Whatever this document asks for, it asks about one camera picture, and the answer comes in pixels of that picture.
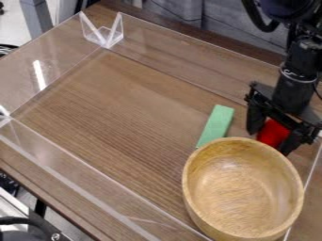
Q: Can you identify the red plush strawberry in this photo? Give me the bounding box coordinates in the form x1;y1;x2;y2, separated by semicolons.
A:
256;119;290;148

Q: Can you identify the clear acrylic tray enclosure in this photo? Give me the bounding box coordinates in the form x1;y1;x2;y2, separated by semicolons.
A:
0;11;322;241

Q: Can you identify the black metal bracket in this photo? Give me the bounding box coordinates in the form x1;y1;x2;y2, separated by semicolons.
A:
28;211;73;241

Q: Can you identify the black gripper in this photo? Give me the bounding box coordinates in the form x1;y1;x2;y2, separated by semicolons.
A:
244;81;322;156

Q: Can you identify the black cable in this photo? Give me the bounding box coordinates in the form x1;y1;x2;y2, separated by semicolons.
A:
0;216;48;241

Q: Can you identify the wooden bowl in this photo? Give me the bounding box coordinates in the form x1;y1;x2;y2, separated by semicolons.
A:
182;137;304;241

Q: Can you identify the green rectangular block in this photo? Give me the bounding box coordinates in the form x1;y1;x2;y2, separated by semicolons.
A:
196;104;234;148

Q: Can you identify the grey table leg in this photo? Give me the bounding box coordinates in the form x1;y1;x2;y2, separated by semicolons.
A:
19;0;53;39

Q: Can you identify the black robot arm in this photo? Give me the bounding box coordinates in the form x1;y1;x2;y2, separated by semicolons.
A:
242;0;322;154

